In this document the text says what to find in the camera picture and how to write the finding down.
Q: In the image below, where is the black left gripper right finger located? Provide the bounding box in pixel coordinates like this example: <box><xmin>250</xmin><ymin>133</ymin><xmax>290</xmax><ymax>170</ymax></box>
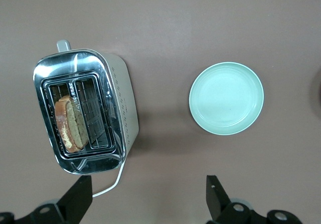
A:
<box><xmin>205</xmin><ymin>175</ymin><xmax>304</xmax><ymax>224</ymax></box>

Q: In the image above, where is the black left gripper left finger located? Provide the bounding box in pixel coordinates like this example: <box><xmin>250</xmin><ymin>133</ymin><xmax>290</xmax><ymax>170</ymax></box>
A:
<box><xmin>0</xmin><ymin>175</ymin><xmax>93</xmax><ymax>224</ymax></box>

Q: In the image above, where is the toasted bread slice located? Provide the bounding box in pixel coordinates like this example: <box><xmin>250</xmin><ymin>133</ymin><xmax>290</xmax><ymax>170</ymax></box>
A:
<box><xmin>54</xmin><ymin>95</ymin><xmax>89</xmax><ymax>154</ymax></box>

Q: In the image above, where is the green round plate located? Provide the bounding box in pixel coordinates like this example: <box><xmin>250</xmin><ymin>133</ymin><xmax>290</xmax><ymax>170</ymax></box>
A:
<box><xmin>188</xmin><ymin>62</ymin><xmax>265</xmax><ymax>136</ymax></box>

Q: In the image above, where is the silver two-slot toaster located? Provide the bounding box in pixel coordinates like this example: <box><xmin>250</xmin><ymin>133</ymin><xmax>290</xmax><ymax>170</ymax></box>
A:
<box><xmin>32</xmin><ymin>40</ymin><xmax>140</xmax><ymax>176</ymax></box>

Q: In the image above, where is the white toaster power cable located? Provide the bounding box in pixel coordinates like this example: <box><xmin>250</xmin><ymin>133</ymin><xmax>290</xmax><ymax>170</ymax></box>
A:
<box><xmin>92</xmin><ymin>162</ymin><xmax>125</xmax><ymax>198</ymax></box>

